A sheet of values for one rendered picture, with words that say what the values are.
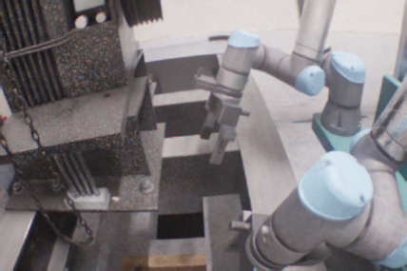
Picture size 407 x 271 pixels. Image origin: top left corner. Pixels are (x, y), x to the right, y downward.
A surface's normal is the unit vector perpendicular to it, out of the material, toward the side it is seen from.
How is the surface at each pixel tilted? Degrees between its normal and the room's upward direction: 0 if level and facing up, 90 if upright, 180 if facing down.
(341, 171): 25
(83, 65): 90
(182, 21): 90
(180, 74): 90
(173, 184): 90
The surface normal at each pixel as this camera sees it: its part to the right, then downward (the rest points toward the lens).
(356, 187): 0.31, -0.69
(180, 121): 0.04, 0.57
